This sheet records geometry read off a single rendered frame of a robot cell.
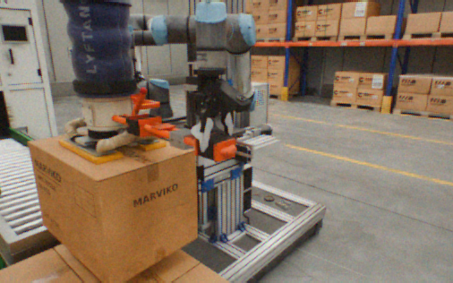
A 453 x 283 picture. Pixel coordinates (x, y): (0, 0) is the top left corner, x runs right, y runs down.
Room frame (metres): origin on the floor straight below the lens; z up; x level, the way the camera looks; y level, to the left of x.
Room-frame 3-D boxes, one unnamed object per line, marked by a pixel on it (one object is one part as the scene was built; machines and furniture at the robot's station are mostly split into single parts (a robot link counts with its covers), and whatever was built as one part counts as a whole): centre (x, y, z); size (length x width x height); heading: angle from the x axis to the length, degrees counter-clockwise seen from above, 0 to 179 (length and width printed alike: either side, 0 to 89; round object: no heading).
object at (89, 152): (1.13, 0.53, 1.10); 0.34 x 0.10 x 0.05; 47
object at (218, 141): (0.79, 0.03, 1.20); 0.08 x 0.07 x 0.05; 47
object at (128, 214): (1.20, 0.48, 0.87); 0.60 x 0.40 x 0.40; 49
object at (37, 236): (1.48, 0.75, 0.58); 0.70 x 0.03 x 0.06; 137
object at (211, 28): (0.81, 0.04, 1.50); 0.09 x 0.08 x 0.11; 171
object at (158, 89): (1.92, 0.42, 1.20); 0.13 x 0.12 x 0.14; 100
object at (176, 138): (0.88, 0.13, 1.19); 0.07 x 0.07 x 0.04; 47
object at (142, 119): (1.03, 0.28, 1.20); 0.10 x 0.08 x 0.06; 137
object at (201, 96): (0.81, 0.04, 1.34); 0.09 x 0.08 x 0.12; 47
